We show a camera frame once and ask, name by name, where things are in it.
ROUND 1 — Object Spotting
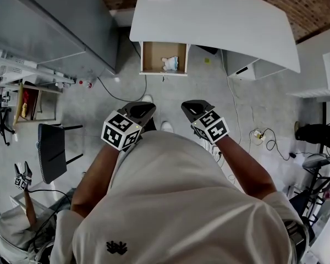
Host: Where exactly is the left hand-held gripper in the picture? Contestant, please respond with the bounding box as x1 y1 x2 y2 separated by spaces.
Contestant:
101 101 157 151

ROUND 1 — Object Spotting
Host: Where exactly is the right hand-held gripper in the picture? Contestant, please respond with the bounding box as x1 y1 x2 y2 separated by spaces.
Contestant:
180 100 229 145

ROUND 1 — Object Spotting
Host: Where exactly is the white item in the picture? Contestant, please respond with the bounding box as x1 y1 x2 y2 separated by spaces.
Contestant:
161 56 180 72

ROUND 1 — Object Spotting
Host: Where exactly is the wooden desk drawer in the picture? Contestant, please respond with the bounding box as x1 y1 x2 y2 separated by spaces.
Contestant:
139 41 189 78

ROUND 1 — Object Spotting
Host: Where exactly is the person's left forearm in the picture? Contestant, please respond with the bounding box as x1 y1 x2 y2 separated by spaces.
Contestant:
70 144 128 219

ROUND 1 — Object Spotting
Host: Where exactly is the person's right forearm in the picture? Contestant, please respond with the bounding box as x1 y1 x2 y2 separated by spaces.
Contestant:
216 135 278 203

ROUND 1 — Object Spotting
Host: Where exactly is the white desk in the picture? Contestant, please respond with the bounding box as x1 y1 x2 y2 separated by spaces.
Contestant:
129 0 302 74

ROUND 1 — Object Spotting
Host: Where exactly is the white socket strip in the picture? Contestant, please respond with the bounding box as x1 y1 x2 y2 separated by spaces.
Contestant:
205 141 227 163

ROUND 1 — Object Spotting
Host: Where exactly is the white power strip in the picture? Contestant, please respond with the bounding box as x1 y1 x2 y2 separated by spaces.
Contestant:
249 129 265 143

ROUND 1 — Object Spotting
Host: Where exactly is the white open shelf unit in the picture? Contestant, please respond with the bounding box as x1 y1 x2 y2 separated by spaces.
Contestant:
226 49 289 81

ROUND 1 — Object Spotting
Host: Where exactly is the person's white t-shirt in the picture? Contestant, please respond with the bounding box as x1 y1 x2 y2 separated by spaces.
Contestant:
49 130 310 264

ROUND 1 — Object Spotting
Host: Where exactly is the white cluttered shelf rack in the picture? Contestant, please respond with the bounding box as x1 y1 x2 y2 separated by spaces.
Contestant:
0 47 75 95

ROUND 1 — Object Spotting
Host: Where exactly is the black bicycle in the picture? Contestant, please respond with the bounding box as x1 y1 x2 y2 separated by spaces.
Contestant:
288 152 330 230

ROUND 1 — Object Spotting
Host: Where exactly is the grey metal cabinet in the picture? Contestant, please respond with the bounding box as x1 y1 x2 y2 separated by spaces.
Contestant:
0 0 119 78

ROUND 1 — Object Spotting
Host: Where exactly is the black floor cable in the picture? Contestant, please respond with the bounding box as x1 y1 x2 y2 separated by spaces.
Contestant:
97 74 149 102

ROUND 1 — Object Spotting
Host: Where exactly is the thin black cable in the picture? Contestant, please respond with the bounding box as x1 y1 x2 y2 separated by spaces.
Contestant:
260 127 299 161

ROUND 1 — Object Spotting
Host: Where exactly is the white wire rack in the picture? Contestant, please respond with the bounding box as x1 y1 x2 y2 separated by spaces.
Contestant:
285 49 330 103

